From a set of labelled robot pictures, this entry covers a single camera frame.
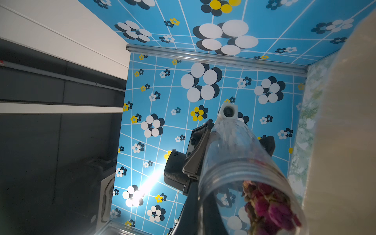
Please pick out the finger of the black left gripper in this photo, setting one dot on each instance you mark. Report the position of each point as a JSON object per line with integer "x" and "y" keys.
{"x": 268, "y": 143}

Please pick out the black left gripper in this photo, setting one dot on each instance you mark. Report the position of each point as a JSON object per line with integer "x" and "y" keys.
{"x": 183, "y": 169}

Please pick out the clear jar with dried flowers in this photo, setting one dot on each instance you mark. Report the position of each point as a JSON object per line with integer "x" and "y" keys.
{"x": 270, "y": 208}

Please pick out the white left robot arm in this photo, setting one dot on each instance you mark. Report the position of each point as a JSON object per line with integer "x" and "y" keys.
{"x": 194, "y": 214}

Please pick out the cream plastic trash bin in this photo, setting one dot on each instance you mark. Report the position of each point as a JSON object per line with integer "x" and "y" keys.
{"x": 340, "y": 197}

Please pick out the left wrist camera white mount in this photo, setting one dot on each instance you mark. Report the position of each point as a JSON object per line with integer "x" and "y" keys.
{"x": 227, "y": 111}

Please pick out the aluminium frame post left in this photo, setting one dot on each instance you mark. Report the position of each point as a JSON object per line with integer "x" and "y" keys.
{"x": 220, "y": 59}

